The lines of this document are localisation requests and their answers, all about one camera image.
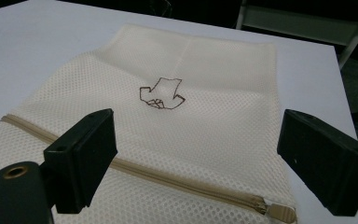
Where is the cream mesh laundry bag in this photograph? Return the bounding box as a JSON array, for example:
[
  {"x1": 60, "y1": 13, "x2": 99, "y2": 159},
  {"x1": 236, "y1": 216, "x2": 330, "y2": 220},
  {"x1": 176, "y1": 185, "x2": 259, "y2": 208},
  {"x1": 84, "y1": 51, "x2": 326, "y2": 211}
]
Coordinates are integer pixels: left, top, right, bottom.
[{"x1": 0, "y1": 23, "x2": 298, "y2": 224}]

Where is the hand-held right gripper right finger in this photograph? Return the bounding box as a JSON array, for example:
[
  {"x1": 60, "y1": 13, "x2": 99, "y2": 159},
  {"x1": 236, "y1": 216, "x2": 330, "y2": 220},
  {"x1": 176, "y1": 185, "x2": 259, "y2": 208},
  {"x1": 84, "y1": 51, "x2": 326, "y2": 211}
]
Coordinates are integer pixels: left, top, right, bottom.
[{"x1": 276, "y1": 108, "x2": 358, "y2": 217}]

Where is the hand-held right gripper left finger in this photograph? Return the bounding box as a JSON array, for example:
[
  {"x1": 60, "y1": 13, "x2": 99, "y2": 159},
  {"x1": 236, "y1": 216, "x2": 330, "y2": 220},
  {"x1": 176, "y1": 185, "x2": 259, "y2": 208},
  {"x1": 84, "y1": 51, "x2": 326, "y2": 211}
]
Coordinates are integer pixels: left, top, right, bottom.
[{"x1": 43, "y1": 107, "x2": 118, "y2": 215}]

